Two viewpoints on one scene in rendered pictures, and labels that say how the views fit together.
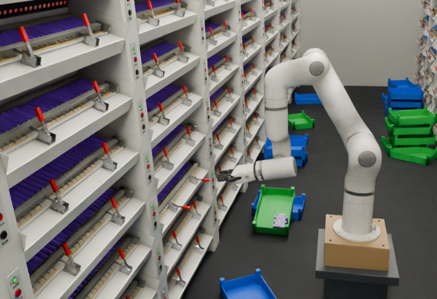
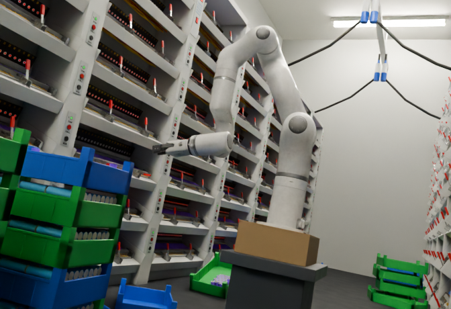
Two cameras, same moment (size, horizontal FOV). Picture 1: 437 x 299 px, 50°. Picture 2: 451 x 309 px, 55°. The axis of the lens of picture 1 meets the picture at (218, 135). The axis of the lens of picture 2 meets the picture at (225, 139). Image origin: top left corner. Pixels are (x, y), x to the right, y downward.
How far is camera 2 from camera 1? 1.17 m
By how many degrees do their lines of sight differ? 30
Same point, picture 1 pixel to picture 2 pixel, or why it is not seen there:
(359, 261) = (274, 248)
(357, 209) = (284, 192)
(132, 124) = (80, 25)
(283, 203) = not seen: hidden behind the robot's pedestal
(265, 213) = (210, 278)
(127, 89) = not seen: outside the picture
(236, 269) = not seen: hidden behind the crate
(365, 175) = (295, 149)
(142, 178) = (70, 78)
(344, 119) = (284, 94)
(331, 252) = (245, 233)
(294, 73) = (244, 42)
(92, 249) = not seen: outside the picture
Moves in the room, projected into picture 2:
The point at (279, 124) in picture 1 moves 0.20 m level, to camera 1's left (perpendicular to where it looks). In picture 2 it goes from (222, 92) to (173, 84)
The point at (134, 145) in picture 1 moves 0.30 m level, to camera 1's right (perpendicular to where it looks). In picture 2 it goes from (74, 44) to (154, 56)
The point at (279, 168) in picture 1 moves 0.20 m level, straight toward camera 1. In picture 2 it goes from (212, 137) to (198, 125)
